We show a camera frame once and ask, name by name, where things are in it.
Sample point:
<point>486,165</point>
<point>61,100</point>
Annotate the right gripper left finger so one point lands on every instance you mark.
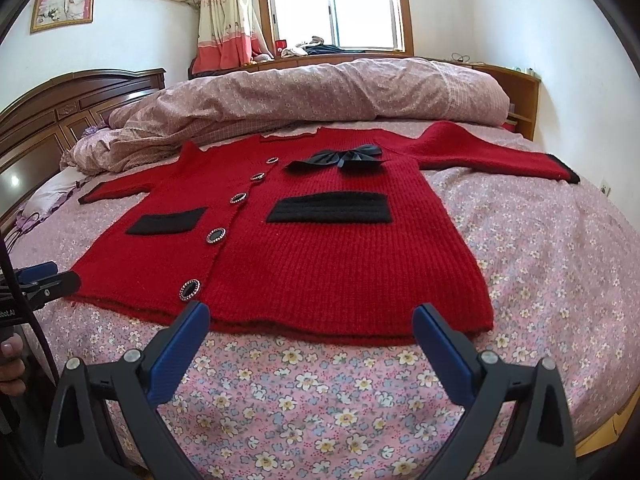
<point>81,440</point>

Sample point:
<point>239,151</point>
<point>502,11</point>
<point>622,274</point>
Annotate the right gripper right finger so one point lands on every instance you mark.
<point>539,441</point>

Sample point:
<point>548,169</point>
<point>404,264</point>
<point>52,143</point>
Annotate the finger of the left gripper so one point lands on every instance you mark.
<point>51,288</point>
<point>35,273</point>

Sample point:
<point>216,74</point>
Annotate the red knit cardigan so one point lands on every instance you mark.
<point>332,236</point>

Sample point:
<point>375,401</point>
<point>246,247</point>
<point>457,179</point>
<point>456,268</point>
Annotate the clothes pile on windowsill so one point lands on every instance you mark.
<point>315,46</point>

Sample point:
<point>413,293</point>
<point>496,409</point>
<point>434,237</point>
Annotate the person's left hand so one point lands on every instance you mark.
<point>12,368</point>

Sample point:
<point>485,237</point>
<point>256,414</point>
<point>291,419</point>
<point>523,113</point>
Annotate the white purple pillow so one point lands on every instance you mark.
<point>49,197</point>

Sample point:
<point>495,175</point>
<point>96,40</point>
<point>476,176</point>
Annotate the dark wooden headboard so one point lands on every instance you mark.
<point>38,127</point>

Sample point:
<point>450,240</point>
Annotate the pink floral bed sheet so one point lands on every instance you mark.
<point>561,263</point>

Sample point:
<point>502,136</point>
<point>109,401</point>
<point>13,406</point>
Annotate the pink rolled duvet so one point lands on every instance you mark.
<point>207,110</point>

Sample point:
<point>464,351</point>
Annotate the cream and red curtain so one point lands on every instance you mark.
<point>229,36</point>

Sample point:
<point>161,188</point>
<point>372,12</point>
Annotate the wooden bedside shelf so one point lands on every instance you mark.
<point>523,91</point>

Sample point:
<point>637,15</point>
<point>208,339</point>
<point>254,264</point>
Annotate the wooden framed window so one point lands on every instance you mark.
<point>377,26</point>

